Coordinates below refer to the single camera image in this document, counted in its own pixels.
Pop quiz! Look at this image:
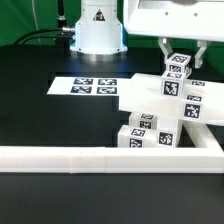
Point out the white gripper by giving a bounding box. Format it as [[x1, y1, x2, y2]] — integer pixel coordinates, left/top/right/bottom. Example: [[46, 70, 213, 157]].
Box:
[[123, 0, 224, 69]]

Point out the white chair back frame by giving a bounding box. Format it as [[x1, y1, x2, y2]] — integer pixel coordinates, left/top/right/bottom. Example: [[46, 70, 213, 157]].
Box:
[[119, 73, 224, 126]]

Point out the white chair seat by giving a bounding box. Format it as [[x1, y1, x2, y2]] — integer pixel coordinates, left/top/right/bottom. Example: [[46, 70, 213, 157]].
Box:
[[156, 116, 183, 148]]

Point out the small white marker block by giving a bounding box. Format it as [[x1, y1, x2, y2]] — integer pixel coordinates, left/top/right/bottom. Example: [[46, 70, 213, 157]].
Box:
[[129, 112, 157, 130]]

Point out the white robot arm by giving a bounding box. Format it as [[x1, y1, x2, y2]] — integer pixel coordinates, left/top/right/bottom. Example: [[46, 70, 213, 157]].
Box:
[[71, 0, 224, 68]]

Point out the white marker base sheet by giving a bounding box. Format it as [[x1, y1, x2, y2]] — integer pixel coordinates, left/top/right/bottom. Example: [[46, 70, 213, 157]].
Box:
[[47, 77, 130, 96]]

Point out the white U-shaped obstacle frame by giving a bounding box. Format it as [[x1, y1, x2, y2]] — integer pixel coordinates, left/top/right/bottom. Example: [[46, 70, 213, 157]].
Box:
[[0, 122, 224, 174]]

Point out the black cable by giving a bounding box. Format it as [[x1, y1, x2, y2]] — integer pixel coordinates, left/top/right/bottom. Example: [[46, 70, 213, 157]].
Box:
[[13, 29, 64, 46]]

